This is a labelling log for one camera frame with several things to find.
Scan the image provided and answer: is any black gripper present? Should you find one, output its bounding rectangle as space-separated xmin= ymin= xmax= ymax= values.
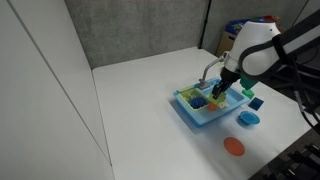
xmin=212 ymin=68 xmax=241 ymax=100

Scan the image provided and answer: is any yellow block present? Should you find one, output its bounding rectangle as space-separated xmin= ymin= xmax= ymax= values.
xmin=209 ymin=92 xmax=228 ymax=103

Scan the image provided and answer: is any green block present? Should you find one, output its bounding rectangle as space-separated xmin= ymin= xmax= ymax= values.
xmin=242 ymin=88 xmax=256 ymax=100

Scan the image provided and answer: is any dark blue block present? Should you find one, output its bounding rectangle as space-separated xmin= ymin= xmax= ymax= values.
xmin=248 ymin=97 xmax=265 ymax=112

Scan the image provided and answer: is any grey toy faucet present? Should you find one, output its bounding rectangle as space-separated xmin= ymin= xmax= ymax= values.
xmin=198 ymin=56 xmax=225 ymax=89

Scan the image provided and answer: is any dark blue toy dish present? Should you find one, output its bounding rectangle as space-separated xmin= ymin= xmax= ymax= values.
xmin=189 ymin=96 xmax=205 ymax=109

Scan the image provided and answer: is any blue toy sink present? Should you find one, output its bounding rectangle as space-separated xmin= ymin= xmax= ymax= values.
xmin=173 ymin=77 xmax=252 ymax=127

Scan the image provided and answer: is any yellow-green dish rack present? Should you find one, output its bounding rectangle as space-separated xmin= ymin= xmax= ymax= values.
xmin=178 ymin=87 xmax=209 ymax=111

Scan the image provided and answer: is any blue toy bowl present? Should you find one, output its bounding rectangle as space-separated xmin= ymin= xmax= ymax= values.
xmin=238 ymin=110 xmax=261 ymax=127

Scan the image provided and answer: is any brown cardboard box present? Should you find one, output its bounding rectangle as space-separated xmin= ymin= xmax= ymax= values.
xmin=215 ymin=31 xmax=238 ymax=58

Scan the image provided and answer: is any orange toy plate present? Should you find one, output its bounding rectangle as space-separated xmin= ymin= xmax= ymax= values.
xmin=223 ymin=136 xmax=246 ymax=157

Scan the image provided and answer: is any black stand pole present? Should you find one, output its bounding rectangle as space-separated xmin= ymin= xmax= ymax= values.
xmin=198 ymin=0 xmax=212 ymax=50

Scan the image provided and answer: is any black equipment rack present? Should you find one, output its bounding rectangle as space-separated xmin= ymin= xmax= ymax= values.
xmin=249 ymin=129 xmax=320 ymax=180

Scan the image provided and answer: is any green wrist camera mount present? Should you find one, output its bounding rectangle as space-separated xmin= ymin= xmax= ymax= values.
xmin=239 ymin=75 xmax=260 ymax=91

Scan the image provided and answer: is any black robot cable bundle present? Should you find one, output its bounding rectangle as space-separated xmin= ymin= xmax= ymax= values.
xmin=288 ymin=54 xmax=320 ymax=134

